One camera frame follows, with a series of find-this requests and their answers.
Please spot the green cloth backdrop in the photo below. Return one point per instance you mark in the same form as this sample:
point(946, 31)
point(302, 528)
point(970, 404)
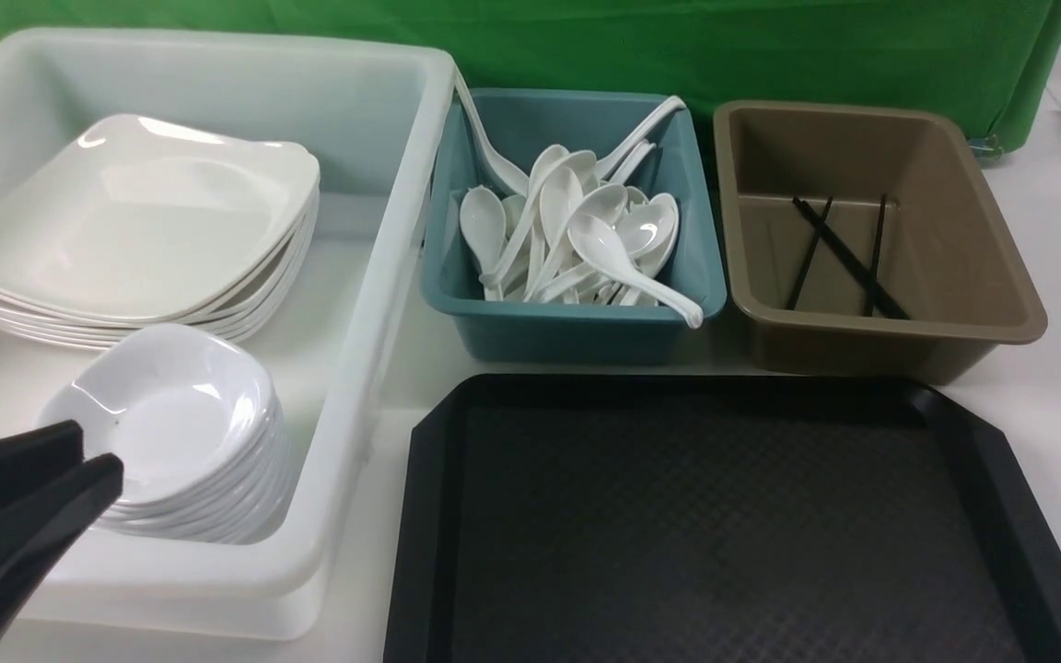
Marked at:
point(982, 64)

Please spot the stack of white square plates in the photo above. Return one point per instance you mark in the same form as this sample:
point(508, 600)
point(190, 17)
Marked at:
point(134, 239)

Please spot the teal plastic bin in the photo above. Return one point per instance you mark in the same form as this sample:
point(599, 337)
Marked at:
point(520, 123)

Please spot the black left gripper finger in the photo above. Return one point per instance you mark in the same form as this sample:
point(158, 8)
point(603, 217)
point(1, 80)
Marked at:
point(33, 460)

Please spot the large white plastic tub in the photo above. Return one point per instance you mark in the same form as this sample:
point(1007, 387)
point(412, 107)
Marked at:
point(372, 114)

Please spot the black chopstick in brown bin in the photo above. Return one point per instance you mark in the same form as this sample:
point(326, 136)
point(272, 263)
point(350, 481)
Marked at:
point(858, 271)

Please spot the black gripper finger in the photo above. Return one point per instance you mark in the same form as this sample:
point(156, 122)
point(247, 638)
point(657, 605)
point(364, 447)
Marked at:
point(38, 529)

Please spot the small white sauce dish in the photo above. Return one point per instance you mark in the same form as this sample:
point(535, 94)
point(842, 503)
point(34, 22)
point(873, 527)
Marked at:
point(174, 403)

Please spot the stack of small white bowls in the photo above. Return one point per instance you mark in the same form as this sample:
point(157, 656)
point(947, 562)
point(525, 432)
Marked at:
point(227, 509)

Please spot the black serving tray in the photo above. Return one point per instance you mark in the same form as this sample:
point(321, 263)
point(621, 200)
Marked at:
point(717, 518)

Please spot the brown plastic bin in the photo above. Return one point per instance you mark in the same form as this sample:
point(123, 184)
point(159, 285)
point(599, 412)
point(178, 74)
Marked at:
point(947, 255)

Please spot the black chopstick gold band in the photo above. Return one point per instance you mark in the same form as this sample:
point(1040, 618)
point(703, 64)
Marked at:
point(807, 255)
point(874, 264)

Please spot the white spoon over bin edge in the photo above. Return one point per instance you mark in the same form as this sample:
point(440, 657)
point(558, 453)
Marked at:
point(602, 249)

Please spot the white spoon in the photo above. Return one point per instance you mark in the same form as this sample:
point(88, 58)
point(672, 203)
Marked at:
point(553, 157)
point(605, 166)
point(602, 249)
point(507, 175)
point(483, 226)

